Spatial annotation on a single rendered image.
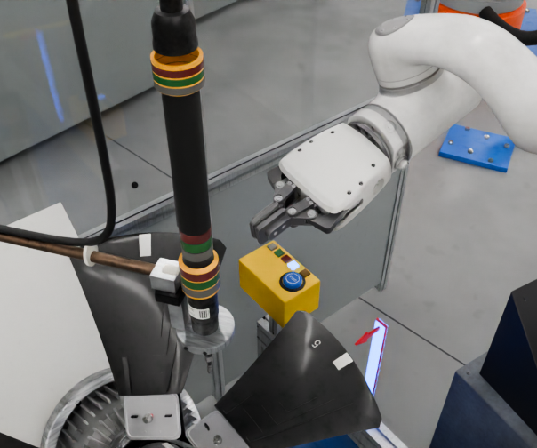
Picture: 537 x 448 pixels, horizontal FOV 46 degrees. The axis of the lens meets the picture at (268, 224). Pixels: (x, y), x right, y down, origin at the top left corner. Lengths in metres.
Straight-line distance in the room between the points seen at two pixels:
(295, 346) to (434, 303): 1.76
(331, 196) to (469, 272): 2.28
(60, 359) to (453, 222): 2.36
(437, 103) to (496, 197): 2.63
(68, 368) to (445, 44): 0.78
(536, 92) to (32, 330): 0.83
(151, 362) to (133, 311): 0.08
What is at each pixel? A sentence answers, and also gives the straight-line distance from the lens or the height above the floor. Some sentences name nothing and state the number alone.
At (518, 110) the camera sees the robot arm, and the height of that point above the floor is 1.71.
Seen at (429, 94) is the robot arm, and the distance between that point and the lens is 0.77.
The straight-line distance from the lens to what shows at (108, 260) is 0.75.
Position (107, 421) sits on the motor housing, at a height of 1.18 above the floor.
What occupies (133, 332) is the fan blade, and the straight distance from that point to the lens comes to 0.94.
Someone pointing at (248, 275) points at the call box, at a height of 1.05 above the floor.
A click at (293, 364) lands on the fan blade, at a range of 1.06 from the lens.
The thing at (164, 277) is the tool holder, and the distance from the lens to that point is 0.72.
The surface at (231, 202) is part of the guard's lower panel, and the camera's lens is 1.79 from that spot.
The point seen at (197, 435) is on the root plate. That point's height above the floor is 1.18.
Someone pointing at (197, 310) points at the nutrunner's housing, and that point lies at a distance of 0.73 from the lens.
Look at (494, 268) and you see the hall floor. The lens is 3.02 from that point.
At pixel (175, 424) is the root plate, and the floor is 1.26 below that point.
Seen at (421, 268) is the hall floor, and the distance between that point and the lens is 2.92.
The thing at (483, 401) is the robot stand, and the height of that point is 0.92.
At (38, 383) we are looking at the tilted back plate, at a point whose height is 1.17.
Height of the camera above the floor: 2.06
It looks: 43 degrees down
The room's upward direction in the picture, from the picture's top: straight up
